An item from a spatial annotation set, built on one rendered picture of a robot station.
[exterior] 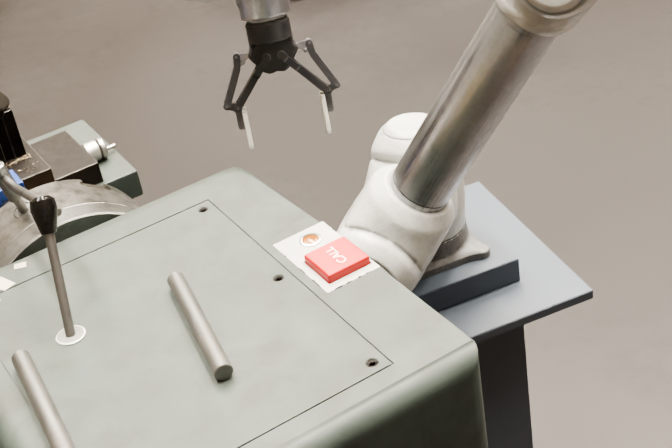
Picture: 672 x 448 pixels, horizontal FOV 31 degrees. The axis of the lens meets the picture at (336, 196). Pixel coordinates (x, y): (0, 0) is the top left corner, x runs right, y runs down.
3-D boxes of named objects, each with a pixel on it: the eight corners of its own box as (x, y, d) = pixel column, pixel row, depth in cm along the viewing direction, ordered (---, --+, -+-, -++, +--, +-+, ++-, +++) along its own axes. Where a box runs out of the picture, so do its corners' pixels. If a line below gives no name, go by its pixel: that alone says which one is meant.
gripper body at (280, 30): (289, 9, 205) (299, 62, 208) (240, 19, 204) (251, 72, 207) (292, 15, 198) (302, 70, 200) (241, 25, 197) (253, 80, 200)
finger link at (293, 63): (274, 53, 205) (279, 46, 205) (326, 92, 208) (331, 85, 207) (275, 57, 201) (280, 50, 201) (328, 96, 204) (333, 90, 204)
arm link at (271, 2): (232, -14, 204) (239, 20, 205) (233, -8, 195) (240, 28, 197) (284, -25, 204) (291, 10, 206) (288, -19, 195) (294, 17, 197)
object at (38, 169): (58, 190, 229) (51, 167, 226) (8, 211, 225) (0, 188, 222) (22, 150, 244) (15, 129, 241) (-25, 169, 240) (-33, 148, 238)
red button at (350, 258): (372, 268, 146) (369, 255, 145) (330, 289, 144) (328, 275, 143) (345, 247, 151) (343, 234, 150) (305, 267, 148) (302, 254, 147)
